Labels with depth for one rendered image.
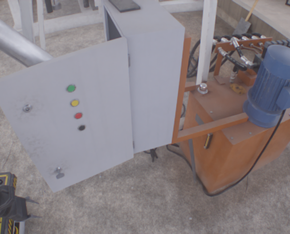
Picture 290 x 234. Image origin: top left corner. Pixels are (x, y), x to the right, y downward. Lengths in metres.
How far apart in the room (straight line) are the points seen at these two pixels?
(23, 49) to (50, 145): 0.34
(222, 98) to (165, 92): 0.67
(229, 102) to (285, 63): 0.47
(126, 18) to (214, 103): 0.84
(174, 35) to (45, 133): 0.52
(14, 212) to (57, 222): 0.99
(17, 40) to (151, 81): 0.48
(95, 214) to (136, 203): 0.29
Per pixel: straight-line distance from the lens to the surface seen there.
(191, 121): 1.65
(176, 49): 0.82
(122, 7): 0.92
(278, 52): 1.29
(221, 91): 1.58
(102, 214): 1.72
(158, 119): 1.01
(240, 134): 1.36
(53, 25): 3.84
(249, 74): 1.70
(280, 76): 1.26
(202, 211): 1.74
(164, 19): 0.84
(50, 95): 0.72
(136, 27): 0.78
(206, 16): 1.45
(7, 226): 1.53
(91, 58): 0.69
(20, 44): 0.84
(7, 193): 0.72
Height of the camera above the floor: 1.59
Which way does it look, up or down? 47 degrees down
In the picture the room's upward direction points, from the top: straight up
